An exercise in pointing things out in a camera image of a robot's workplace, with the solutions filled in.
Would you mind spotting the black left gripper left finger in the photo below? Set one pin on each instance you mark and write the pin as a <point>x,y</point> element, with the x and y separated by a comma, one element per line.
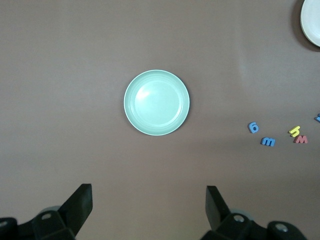
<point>75,212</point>

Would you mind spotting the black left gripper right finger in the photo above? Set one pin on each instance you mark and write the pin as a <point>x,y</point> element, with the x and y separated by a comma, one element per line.
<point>220,215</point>

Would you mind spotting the blue lowercase m foam letter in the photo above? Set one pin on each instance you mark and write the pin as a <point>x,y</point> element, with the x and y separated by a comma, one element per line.
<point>268,141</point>

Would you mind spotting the blue lowercase g foam letter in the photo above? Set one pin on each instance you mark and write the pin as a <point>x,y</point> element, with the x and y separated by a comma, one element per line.
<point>253,127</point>

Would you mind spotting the yellow lowercase h foam letter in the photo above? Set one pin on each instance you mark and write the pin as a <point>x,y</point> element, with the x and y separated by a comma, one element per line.
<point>295,131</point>

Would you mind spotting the blue uppercase W foam letter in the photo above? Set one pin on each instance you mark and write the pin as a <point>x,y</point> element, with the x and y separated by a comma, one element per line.
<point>318,117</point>

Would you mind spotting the red lowercase w foam letter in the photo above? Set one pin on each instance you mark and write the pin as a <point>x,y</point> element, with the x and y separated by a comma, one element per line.
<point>300,140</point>

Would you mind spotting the green plate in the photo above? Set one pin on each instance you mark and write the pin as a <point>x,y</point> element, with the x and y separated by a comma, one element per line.
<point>156,102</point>

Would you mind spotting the cream plate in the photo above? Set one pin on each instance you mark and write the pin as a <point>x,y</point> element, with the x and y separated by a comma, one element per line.
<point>312,22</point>

